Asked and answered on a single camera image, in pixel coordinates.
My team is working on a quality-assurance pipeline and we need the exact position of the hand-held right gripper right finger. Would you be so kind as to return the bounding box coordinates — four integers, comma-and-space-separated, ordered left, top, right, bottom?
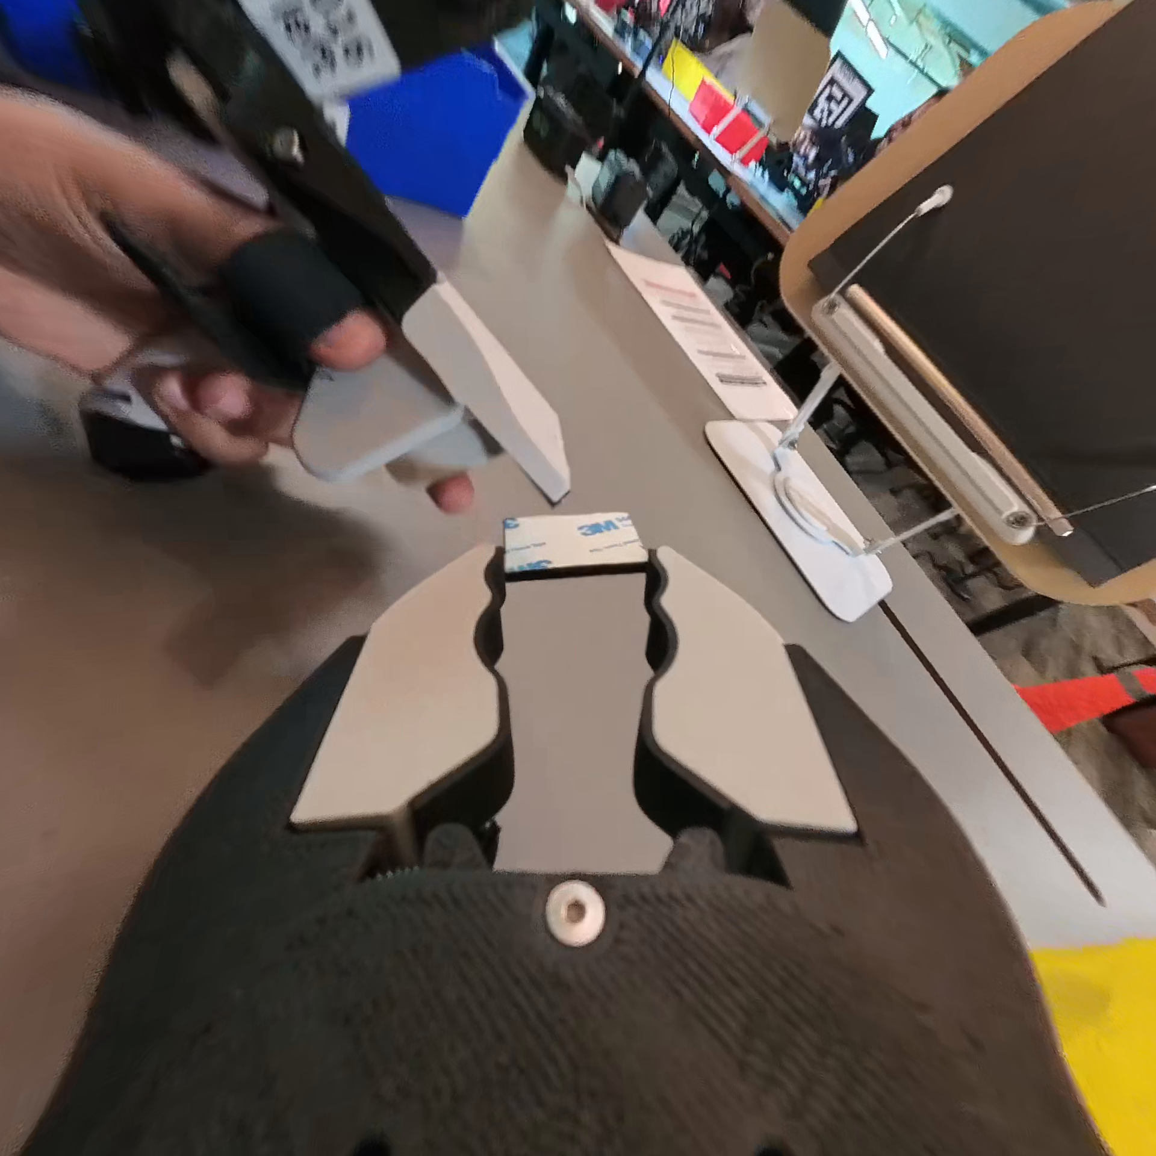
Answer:
634, 544, 859, 849

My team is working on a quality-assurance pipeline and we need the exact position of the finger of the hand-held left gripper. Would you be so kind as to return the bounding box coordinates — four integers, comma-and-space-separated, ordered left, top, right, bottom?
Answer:
399, 278, 573, 507

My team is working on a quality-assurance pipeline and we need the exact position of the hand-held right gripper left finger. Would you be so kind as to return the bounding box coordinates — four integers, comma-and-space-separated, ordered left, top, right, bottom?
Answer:
289, 542, 517, 861

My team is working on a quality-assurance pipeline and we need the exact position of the black adhesive mounting pad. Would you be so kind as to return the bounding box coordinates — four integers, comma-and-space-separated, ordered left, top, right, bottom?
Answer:
500, 512, 653, 582

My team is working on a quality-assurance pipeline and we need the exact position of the person's left hand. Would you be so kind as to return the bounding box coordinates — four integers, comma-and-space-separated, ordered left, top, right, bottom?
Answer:
0, 88, 476, 517

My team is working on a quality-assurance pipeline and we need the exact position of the blue plastic bin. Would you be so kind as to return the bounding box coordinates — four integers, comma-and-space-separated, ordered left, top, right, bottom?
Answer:
345, 47, 532, 220

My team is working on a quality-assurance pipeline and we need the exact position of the printed paper sheet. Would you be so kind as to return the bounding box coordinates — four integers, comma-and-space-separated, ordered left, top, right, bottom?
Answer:
604, 237, 798, 424

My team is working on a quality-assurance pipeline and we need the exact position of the black charger box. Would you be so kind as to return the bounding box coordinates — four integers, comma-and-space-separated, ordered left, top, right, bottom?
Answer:
521, 83, 599, 179

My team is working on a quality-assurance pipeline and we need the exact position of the black and grey device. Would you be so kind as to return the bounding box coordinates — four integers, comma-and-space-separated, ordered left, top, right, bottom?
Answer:
588, 147, 650, 230

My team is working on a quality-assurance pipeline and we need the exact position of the black device with white label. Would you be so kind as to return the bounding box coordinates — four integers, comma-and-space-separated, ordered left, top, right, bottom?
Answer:
79, 383, 216, 482

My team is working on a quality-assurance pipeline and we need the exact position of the red plastic bin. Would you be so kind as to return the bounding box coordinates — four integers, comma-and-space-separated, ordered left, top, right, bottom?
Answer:
688, 75, 770, 166

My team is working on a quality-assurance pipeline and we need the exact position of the yellow plastic bin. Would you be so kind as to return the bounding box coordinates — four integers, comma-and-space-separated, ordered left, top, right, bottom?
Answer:
661, 38, 716, 108

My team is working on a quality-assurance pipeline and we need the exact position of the black and white marker board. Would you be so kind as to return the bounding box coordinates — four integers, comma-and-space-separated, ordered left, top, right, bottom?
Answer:
792, 52, 875, 177

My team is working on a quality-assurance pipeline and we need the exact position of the yellow container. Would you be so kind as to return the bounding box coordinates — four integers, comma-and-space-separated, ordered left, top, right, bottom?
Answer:
1029, 937, 1156, 1156

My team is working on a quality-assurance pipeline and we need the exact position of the tan-edged black panel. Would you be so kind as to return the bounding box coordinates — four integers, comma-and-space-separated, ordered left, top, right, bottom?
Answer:
779, 0, 1156, 608

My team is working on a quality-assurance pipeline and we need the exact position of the white wire stand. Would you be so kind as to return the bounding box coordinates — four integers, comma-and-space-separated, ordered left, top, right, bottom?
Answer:
702, 184, 1156, 625

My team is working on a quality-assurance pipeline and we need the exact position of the orange strap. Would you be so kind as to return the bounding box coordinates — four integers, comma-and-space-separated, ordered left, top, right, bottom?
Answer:
1013, 666, 1156, 735

